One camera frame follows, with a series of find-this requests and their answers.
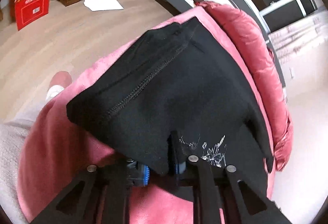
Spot black pants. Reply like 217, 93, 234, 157
66, 18, 273, 192

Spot grey bed headboard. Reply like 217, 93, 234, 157
229, 0, 286, 88

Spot light trouser leg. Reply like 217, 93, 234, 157
0, 101, 46, 223

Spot pink bed sheet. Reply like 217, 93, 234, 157
17, 6, 273, 221

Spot pink slipper foot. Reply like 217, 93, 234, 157
46, 71, 72, 101

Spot white paper sheet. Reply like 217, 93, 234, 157
83, 0, 123, 12

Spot pink folded duvet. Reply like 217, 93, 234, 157
198, 1, 294, 171

